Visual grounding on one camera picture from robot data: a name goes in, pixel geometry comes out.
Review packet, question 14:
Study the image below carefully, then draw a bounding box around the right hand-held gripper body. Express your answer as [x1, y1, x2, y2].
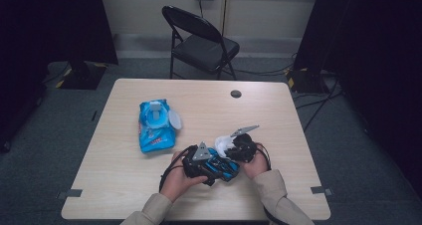
[228, 124, 261, 163]

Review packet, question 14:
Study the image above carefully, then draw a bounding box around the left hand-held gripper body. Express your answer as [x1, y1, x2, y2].
[181, 140, 217, 179]

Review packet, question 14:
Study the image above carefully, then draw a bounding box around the blue toy car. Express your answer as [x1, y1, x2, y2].
[198, 155, 241, 183]

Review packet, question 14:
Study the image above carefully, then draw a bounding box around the blue wet wipe packet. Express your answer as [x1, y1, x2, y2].
[137, 98, 183, 155]

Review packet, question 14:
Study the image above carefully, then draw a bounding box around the person's right hand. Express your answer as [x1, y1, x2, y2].
[239, 142, 270, 180]

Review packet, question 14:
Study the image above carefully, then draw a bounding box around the person's left hand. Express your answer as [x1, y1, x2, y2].
[159, 150, 209, 203]

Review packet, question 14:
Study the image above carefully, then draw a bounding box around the grey tape strip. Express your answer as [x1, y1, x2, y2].
[310, 185, 333, 197]
[56, 188, 84, 200]

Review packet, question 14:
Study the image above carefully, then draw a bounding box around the black stand base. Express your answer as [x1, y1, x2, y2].
[285, 67, 330, 95]
[55, 61, 108, 91]

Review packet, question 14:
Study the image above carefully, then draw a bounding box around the black folding chair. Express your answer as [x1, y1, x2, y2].
[161, 5, 241, 82]

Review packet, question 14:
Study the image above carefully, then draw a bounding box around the black curtain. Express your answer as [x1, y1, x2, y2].
[0, 0, 119, 153]
[293, 0, 422, 200]

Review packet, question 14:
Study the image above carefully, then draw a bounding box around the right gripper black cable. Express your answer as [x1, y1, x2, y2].
[255, 142, 273, 171]

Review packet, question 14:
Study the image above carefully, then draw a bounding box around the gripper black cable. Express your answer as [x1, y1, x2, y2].
[158, 144, 197, 193]
[255, 142, 273, 171]

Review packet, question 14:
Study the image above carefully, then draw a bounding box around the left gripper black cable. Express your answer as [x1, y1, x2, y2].
[158, 144, 197, 193]

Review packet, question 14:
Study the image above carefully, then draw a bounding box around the black floor cable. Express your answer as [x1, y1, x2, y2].
[232, 63, 297, 78]
[294, 75, 344, 133]

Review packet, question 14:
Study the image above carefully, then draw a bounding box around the beige wall conduit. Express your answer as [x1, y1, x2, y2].
[221, 0, 231, 38]

